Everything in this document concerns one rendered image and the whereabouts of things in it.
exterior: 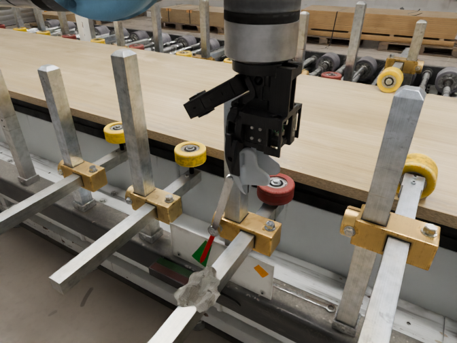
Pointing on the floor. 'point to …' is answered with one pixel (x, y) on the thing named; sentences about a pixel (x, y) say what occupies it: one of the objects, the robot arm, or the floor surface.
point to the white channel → (83, 28)
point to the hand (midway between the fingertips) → (242, 184)
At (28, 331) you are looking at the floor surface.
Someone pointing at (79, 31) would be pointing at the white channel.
